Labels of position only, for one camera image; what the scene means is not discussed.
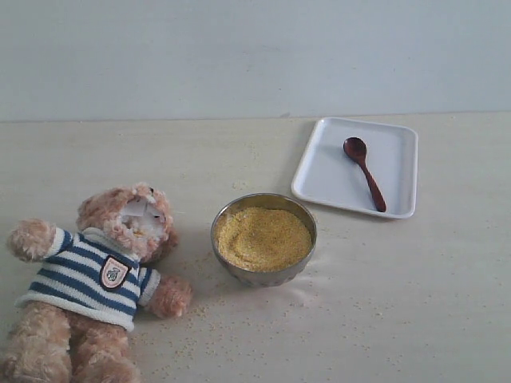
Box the white rectangular plastic tray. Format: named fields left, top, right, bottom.
left=291, top=116, right=418, bottom=219

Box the dark red wooden spoon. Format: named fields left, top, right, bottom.
left=343, top=136, right=386, bottom=212

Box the steel bowl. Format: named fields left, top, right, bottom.
left=211, top=193, right=317, bottom=287

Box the pink plush teddy bear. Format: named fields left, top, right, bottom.
left=1, top=183, right=192, bottom=382

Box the yellow millet grain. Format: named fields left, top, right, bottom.
left=218, top=207, right=312, bottom=272

